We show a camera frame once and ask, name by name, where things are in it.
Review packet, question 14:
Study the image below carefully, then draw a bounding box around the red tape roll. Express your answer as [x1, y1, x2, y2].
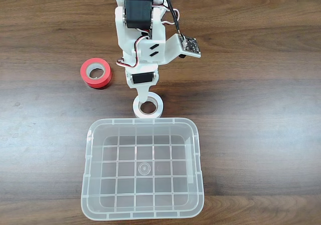
[80, 57, 113, 89]

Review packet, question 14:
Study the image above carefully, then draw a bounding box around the clear plastic storage box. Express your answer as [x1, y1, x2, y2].
[80, 118, 205, 221]

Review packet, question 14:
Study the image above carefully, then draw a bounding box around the red white black servo wire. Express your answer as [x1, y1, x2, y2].
[116, 33, 151, 69]

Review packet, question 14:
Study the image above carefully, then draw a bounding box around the black camera cable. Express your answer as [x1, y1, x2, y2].
[160, 0, 183, 37]

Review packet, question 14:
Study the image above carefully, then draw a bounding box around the camera board on white mount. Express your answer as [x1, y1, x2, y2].
[160, 33, 202, 65]

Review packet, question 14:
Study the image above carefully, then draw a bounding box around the white tape roll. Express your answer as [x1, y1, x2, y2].
[132, 92, 164, 120]

